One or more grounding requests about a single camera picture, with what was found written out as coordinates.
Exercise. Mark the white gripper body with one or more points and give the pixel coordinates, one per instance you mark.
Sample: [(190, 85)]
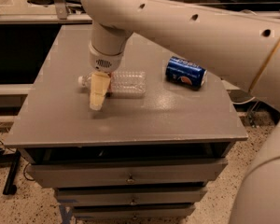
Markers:
[(103, 62)]

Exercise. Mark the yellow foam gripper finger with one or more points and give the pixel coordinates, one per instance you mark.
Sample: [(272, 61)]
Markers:
[(100, 82)]

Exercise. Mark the clear plastic water bottle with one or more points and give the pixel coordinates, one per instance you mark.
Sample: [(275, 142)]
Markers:
[(127, 84)]

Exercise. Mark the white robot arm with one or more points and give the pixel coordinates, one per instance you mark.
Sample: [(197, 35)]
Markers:
[(242, 49)]

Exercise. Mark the blue Pepsi can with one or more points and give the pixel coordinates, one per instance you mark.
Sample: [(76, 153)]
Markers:
[(186, 72)]

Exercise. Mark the grey drawer cabinet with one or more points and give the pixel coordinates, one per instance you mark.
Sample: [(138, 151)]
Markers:
[(169, 122)]

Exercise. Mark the top grey drawer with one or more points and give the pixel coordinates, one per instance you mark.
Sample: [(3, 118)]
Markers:
[(80, 175)]

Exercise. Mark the grey drawer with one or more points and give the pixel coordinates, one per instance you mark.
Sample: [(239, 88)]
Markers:
[(80, 175), (141, 211), (134, 195)]

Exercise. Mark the black stand leg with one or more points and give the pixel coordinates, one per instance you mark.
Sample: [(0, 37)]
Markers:
[(10, 188)]

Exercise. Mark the middle grey drawer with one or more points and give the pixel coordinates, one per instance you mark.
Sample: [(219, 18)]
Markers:
[(134, 195)]

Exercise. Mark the bottom grey drawer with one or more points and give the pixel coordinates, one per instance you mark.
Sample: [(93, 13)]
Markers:
[(141, 211)]

